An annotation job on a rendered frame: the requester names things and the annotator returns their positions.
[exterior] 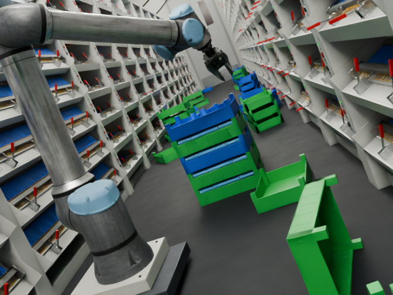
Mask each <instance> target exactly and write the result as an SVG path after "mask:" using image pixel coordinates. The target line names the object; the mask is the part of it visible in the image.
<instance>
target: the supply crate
mask: <svg viewBox="0 0 393 295"><path fill-rule="evenodd" d="M229 98H230V100H228V99H226V100H224V101H223V102H224V104H225V105H224V104H223V103H221V104H219V105H218V107H219V109H218V110H216V111H212V109H211V108H209V109H206V110H205V111H206V115H203V114H202V112H199V113H200V114H201V117H199V118H197V116H196V114H195V117H196V119H193V120H192V118H191V116H189V117H187V118H185V119H182V120H180V117H179V116H176V117H174V119H175V121H176V123H175V124H174V125H173V126H172V127H171V126H170V124H166V125H165V128H166V130H167V133H168V135H169V137H170V139H171V141H172V142H173V141H176V140H179V139H181V138H184V137H186V136H188V135H191V134H193V133H196V132H198V131H201V130H203V129H206V128H208V127H210V126H213V125H216V124H218V123H221V122H223V121H226V120H228V119H230V118H233V117H235V116H236V114H237V112H238V110H239V106H238V104H237V102H236V99H235V96H234V95H233V93H231V94H229Z"/></svg>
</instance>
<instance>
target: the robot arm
mask: <svg viewBox="0 0 393 295"><path fill-rule="evenodd" d="M169 19H170V20H160V19H147V18H134V17H127V16H113V15H101V14H93V13H80V12H67V11H54V10H49V9H47V8H46V7H45V5H44V4H37V3H23V4H13V5H8V6H4V7H1V8H0V66H1V68H2V70H3V72H4V75H5V77H6V79H7V81H8V84H9V86H10V88H11V90H12V92H13V95H14V97H15V99H16V102H17V103H18V106H19V108H20V110H21V113H22V115H23V117H24V119H25V121H26V124H27V126H28V128H29V130H30V133H31V135H32V137H33V139H34V142H35V144H36V146H37V148H38V150H39V153H40V155H41V157H42V159H43V161H44V164H45V166H46V168H47V171H48V173H49V175H50V177H51V179H52V182H53V184H54V186H53V189H52V191H51V195H52V197H53V200H54V202H55V204H56V214H57V217H58V219H59V220H60V222H61V223H62V224H63V225H64V226H65V227H66V228H68V229H70V230H72V231H75V232H78V233H80V234H82V235H83V237H84V239H85V241H86V243H87V245H88V247H89V249H90V251H91V253H92V255H93V258H94V273H95V277H96V280H97V282H98V283H99V284H102V285H109V284H115V283H119V282H121V281H124V280H126V279H128V278H130V277H132V276H134V275H136V274H137V273H139V272H140V271H142V270H143V269H144V268H145V267H146V266H148V265H149V263H150V262H151V261H152V260H153V258H154V252H153V250H152V248H151V246H150V245H149V244H148V243H147V242H146V241H145V240H144V239H143V238H142V237H141V236H140V235H139V234H138V233H137V231H136V228H135V226H134V224H133V221H132V219H131V217H130V215H129V213H128V211H127V208H126V206H125V203H124V202H123V200H122V197H121V195H120V192H119V190H118V188H117V187H116V186H115V183H114V182H113V181H112V180H109V179H103V180H97V181H96V178H95V176H94V175H93V174H91V173H89V172H86V171H85V168H84V166H83V163H82V161H81V159H80V157H79V154H78V152H77V150H76V148H75V145H74V142H73V140H72V138H71V136H70V133H69V131H68V129H67V127H66V124H65V122H64V119H63V117H62V115H61V113H60V110H59V108H58V106H57V103H56V101H55V99H54V97H53V94H52V92H51V89H50V87H49V85H48V83H47V80H46V78H45V76H44V74H43V71H42V68H41V66H40V64H39V62H38V60H37V57H36V55H35V50H34V48H33V46H32V45H33V44H45V43H46V42H47V41H48V40H69V41H81V42H101V43H123V44H143V45H153V49H154V50H155V52H156V53H157V54H158V55H159V56H160V57H162V58H163V59H165V60H168V61H170V60H172V59H173V58H174V57H175V55H176V54H177V53H179V52H181V51H183V50H186V49H189V48H190V47H191V48H193V49H197V51H201V52H203V53H205V54H204V55H203V60H205V62H204V64H205V66H206V68H207V69H208V71H209V72H211V73H212V74H214V76H216V77H217V78H218V79H220V80H222V81H225V79H224V77H223V76H222V75H221V73H220V72H219V71H218V70H219V69H220V68H221V67H222V66H225V67H226V69H228V72H229V73H230V74H231V75H233V70H232V66H231V64H230V63H229V59H228V56H227V55H226V53H225V52H223V51H222V50H221V49H220V50H219V48H218V47H215V46H214V47H213V48H212V44H211V41H212V39H211V34H210V33H209V31H208V29H209V28H208V27H207V28H206V27H205V26H204V24H203V23H202V21H201V20H200V18H199V17H198V16H197V14H196V13H195V12H194V10H193V9H192V8H191V6H190V5H189V4H182V5H180V6H178V7H176V8H175V9H173V10H172V11H171V12H170V14H169Z"/></svg>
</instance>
